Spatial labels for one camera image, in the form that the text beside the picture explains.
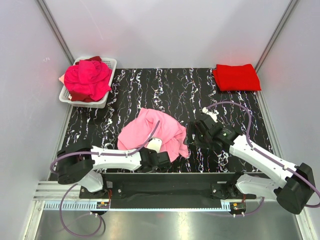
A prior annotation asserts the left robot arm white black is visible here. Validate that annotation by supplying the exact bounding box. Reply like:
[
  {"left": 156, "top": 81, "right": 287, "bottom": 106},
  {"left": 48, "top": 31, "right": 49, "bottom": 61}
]
[{"left": 50, "top": 146, "right": 171, "bottom": 198}]

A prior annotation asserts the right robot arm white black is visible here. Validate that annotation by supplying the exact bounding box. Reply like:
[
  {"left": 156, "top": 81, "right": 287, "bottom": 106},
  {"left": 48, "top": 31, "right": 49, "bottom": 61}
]
[{"left": 185, "top": 116, "right": 316, "bottom": 215}]

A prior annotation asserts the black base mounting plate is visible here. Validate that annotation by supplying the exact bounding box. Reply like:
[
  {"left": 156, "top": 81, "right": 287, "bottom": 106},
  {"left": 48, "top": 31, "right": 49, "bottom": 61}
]
[{"left": 78, "top": 172, "right": 257, "bottom": 210}]

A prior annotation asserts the folded red t shirt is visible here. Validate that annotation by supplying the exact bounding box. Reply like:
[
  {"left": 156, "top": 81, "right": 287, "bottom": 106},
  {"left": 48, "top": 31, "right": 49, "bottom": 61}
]
[{"left": 212, "top": 64, "right": 262, "bottom": 92}]

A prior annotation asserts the crumpled magenta t shirt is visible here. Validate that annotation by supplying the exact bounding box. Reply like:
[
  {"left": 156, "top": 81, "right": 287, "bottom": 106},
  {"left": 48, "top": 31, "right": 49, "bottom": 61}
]
[{"left": 63, "top": 59, "right": 113, "bottom": 101}]

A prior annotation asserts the light pink t shirt in basket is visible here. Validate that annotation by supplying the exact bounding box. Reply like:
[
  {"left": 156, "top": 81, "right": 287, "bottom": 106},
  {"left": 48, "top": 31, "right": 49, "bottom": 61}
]
[{"left": 58, "top": 74, "right": 65, "bottom": 83}]

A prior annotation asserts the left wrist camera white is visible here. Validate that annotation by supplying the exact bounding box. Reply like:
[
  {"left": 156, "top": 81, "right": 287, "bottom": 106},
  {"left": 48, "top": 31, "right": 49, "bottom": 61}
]
[{"left": 146, "top": 137, "right": 162, "bottom": 153}]

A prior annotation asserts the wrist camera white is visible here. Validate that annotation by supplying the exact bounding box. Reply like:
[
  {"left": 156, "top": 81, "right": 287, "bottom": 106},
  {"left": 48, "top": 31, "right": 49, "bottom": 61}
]
[
  {"left": 201, "top": 107, "right": 218, "bottom": 123},
  {"left": 146, "top": 137, "right": 162, "bottom": 153}
]

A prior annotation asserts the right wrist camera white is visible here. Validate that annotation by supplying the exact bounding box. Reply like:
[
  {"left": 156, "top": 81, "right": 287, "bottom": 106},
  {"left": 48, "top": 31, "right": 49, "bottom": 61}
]
[{"left": 201, "top": 107, "right": 218, "bottom": 123}]

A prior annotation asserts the aluminium rail front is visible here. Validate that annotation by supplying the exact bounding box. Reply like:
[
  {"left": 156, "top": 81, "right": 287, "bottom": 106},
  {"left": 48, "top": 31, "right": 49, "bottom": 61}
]
[{"left": 32, "top": 181, "right": 307, "bottom": 213}]

